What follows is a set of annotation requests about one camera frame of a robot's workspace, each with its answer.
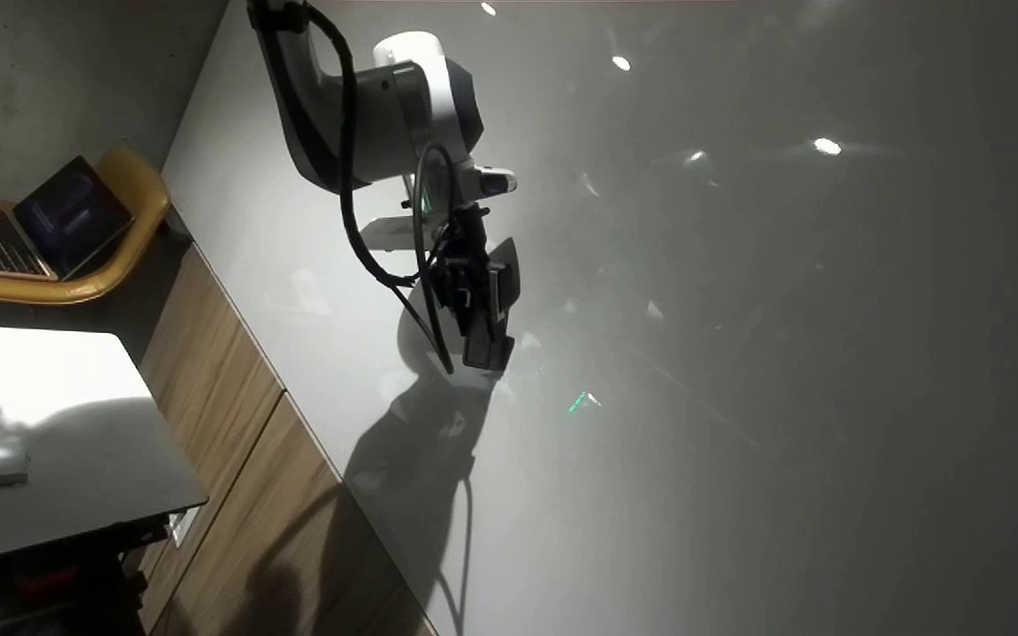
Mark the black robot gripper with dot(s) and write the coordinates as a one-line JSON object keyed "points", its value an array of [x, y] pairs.
{"points": [[458, 274]]}

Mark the black whiteboard eraser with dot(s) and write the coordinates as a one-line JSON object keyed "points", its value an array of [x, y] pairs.
{"points": [[496, 290]]}

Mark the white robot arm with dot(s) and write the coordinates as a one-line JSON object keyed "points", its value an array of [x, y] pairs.
{"points": [[393, 147]]}

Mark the large white whiteboard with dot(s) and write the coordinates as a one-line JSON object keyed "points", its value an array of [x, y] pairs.
{"points": [[763, 370]]}

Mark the yellow wooden chair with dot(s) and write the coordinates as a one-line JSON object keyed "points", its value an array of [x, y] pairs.
{"points": [[141, 194]]}

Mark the open laptop computer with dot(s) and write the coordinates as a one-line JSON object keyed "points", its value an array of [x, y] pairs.
{"points": [[60, 229]]}

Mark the white side table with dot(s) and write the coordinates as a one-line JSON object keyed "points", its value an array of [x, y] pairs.
{"points": [[100, 453]]}

